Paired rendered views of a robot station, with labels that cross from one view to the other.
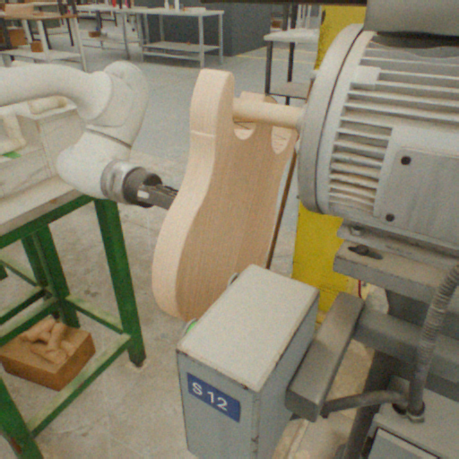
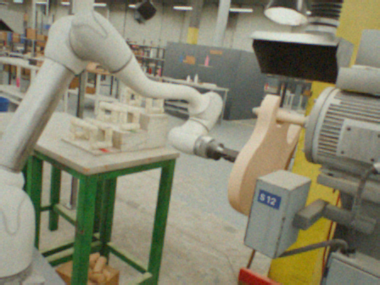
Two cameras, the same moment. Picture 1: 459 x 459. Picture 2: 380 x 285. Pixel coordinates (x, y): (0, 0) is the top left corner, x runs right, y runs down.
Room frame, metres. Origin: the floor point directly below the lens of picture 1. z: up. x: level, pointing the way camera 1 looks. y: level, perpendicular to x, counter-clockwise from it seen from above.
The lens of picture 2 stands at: (-0.63, 0.17, 1.38)
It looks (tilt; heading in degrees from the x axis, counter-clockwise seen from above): 14 degrees down; 5
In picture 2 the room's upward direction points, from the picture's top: 9 degrees clockwise
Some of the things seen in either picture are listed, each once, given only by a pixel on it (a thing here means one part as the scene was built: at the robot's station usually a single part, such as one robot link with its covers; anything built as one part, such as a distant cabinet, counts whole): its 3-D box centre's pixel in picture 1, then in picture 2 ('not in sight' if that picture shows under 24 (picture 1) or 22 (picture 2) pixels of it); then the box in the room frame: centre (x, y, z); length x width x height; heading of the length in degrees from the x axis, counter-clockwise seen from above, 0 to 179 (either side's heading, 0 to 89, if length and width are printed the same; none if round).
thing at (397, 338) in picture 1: (407, 342); (349, 219); (0.34, -0.23, 1.02); 0.13 x 0.04 x 0.04; 59
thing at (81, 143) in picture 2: not in sight; (90, 145); (0.90, 0.77, 0.94); 0.27 x 0.15 x 0.01; 59
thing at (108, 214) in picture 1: (123, 287); (159, 234); (1.07, 0.41, 0.45); 0.05 x 0.05 x 0.90; 59
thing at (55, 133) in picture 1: (38, 133); (139, 125); (1.16, 0.61, 1.02); 0.27 x 0.15 x 0.17; 59
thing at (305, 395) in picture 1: (328, 348); (311, 213); (0.33, -0.13, 1.02); 0.19 x 0.04 x 0.04; 149
